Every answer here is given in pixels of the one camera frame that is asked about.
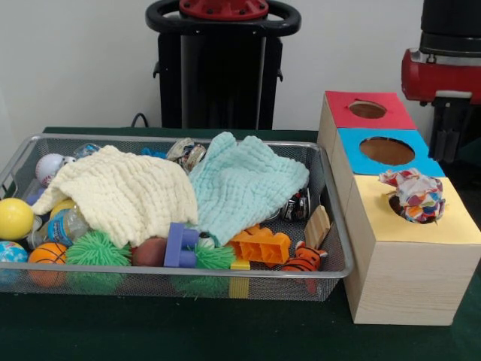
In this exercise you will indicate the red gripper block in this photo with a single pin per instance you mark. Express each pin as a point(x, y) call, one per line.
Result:
point(428, 80)

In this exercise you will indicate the white colourful print cloth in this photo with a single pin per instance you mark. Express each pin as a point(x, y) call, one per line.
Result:
point(417, 192)

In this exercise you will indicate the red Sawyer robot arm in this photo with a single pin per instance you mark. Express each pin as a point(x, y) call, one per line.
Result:
point(451, 22)

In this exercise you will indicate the wooden box with three holes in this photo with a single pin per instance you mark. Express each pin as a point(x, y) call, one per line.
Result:
point(413, 286)

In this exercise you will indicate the orange striped tiger plush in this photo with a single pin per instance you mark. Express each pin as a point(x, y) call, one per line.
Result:
point(300, 263)

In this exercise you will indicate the mint green muslin cloth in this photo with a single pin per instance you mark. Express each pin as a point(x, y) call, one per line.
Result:
point(240, 180)

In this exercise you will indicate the orange plastic building block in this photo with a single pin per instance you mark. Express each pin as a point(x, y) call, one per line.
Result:
point(263, 248)

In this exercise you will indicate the small green spiky ball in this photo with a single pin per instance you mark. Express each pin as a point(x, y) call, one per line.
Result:
point(212, 257)

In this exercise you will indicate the purple plastic building block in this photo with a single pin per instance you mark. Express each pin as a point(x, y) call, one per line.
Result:
point(180, 244)

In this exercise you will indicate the brown toy football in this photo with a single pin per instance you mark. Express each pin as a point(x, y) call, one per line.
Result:
point(148, 252)

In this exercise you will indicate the dark green tablecloth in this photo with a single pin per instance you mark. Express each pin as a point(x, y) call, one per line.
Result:
point(188, 331)

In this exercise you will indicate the cream yellow muslin cloth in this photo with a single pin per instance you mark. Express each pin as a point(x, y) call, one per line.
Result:
point(124, 192)

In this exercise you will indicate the large green spiky ball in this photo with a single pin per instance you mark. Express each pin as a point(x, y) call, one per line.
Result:
point(97, 248)

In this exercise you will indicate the white toy baseball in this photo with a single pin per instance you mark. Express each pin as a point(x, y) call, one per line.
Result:
point(49, 169)

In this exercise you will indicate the orange mini basketball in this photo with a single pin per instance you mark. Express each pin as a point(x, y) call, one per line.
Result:
point(47, 253)

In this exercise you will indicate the yellow plastic ball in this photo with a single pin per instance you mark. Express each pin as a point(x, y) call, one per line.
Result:
point(15, 218)

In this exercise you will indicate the blue globe print ball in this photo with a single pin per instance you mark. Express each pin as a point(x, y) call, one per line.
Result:
point(11, 252)

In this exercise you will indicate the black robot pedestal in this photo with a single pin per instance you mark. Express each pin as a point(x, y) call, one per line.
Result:
point(225, 86)

